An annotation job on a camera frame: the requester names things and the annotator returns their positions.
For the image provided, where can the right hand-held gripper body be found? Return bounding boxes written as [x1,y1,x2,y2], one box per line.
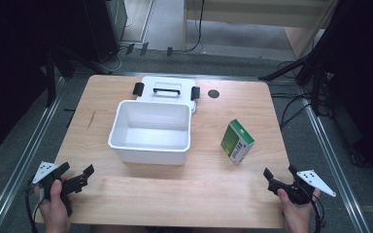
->
[267,169,337,206]

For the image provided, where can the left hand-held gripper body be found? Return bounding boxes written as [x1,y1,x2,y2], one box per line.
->
[32,160,89,217]

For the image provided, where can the green and white carton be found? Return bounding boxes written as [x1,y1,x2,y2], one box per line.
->
[220,118,255,166]

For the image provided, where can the white plastic storage box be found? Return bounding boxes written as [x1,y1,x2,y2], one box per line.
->
[107,99,192,166]

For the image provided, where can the person's right hand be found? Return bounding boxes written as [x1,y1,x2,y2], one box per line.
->
[276,187,322,233]

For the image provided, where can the person's left hand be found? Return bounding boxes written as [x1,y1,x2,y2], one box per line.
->
[33,179,75,233]

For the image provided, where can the black metal tripod stand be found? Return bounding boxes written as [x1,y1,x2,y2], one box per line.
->
[257,48,329,117]

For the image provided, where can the black curtain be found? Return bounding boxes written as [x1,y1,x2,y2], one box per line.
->
[314,0,373,179]
[0,0,93,161]

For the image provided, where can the dark cabinet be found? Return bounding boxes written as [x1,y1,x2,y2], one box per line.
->
[83,0,128,64]

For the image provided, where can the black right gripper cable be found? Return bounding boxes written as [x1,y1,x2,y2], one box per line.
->
[310,193,326,233]

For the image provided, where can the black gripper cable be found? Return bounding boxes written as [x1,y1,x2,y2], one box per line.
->
[310,193,326,233]
[24,183,42,233]

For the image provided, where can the metal floor rail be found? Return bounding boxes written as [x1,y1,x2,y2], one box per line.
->
[295,84,372,233]
[0,76,68,233]

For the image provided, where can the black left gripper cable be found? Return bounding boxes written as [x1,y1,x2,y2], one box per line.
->
[24,183,42,233]

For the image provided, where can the black floor cables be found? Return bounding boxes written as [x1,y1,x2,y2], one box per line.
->
[269,59,335,131]

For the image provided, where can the white lid with black handle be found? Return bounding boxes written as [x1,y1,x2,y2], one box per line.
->
[132,75,201,115]

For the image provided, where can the light wooden furniture frame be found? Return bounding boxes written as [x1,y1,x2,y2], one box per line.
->
[182,0,339,60]

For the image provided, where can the black hanging cable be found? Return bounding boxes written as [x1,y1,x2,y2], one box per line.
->
[186,0,206,53]

